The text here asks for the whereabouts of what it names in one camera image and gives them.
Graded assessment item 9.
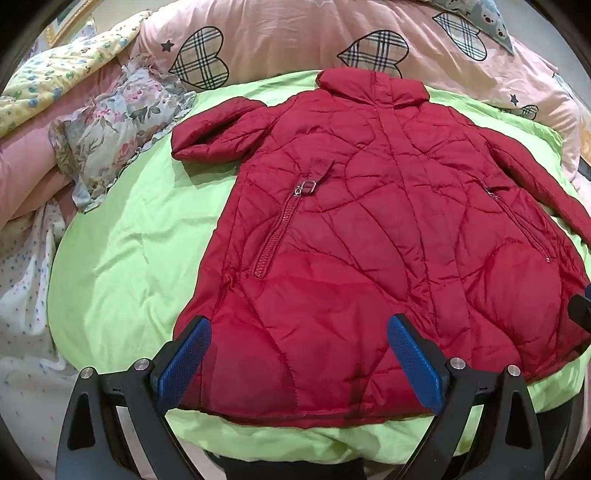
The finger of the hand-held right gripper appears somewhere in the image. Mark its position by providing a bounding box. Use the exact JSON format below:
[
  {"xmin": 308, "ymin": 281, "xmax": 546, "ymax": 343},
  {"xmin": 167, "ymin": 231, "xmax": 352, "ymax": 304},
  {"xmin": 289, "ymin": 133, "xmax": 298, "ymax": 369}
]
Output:
[{"xmin": 569, "ymin": 284, "xmax": 591, "ymax": 333}]

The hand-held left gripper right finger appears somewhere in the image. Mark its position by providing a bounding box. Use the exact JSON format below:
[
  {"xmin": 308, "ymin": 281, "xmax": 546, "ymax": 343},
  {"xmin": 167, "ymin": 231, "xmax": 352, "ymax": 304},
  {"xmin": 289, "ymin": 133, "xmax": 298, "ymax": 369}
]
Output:
[{"xmin": 387, "ymin": 314, "xmax": 548, "ymax": 480}]

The gold picture frame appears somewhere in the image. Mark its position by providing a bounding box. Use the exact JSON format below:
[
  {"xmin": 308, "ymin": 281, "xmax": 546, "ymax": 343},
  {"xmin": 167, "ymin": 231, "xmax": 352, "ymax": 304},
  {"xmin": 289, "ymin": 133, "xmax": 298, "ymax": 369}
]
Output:
[{"xmin": 44, "ymin": 0, "xmax": 98, "ymax": 47}]

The blue-grey printed pillow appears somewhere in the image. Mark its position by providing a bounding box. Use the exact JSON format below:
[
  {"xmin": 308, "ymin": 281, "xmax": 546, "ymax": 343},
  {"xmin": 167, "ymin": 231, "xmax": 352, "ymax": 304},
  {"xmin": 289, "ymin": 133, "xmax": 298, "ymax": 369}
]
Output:
[{"xmin": 434, "ymin": 0, "xmax": 515, "ymax": 56}]

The red quilted jacket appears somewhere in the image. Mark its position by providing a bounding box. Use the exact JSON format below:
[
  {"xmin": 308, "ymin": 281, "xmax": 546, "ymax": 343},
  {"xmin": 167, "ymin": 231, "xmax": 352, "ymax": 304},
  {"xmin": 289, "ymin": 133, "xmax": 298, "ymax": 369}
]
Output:
[{"xmin": 171, "ymin": 67, "xmax": 591, "ymax": 428}]

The white dotted sheet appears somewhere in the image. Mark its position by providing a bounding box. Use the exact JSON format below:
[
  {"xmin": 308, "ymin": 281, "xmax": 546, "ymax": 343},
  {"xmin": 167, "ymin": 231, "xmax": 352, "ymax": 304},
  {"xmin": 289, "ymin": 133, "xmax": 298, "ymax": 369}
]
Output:
[{"xmin": 0, "ymin": 198, "xmax": 208, "ymax": 480}]

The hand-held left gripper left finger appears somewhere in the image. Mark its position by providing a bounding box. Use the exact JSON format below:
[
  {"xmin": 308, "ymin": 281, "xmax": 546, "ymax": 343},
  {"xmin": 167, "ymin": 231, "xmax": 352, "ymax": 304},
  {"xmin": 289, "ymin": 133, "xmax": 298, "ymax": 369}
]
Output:
[{"xmin": 54, "ymin": 315, "xmax": 213, "ymax": 480}]

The pink duvet with plaid hearts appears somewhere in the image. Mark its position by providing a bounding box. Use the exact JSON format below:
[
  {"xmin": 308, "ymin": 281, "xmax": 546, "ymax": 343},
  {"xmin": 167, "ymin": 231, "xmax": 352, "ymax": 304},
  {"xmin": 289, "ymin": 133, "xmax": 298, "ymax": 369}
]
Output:
[{"xmin": 134, "ymin": 0, "xmax": 591, "ymax": 204}]

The plain pink blanket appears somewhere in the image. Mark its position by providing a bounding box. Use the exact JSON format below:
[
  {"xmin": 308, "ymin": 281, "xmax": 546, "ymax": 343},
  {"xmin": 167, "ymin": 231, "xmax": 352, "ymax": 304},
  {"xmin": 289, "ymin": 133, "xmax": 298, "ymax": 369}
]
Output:
[{"xmin": 0, "ymin": 65, "xmax": 125, "ymax": 222}]

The yellow floral quilt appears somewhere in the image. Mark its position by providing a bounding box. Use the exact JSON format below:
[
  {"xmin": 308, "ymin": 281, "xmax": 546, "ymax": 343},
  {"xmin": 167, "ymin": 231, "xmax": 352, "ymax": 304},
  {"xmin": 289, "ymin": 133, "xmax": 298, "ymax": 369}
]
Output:
[{"xmin": 0, "ymin": 11, "xmax": 153, "ymax": 137}]

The light green blanket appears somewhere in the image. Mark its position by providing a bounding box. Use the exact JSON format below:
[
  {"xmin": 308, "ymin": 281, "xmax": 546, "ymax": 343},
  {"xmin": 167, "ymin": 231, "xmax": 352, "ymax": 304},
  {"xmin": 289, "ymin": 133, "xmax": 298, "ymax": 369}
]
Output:
[{"xmin": 46, "ymin": 69, "xmax": 591, "ymax": 467}]

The floral ruffled pillow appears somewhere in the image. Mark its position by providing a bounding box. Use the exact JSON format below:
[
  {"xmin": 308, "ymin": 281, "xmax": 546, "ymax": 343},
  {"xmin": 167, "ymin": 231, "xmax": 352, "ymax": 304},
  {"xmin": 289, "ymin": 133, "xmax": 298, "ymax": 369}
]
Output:
[{"xmin": 48, "ymin": 53, "xmax": 199, "ymax": 213}]

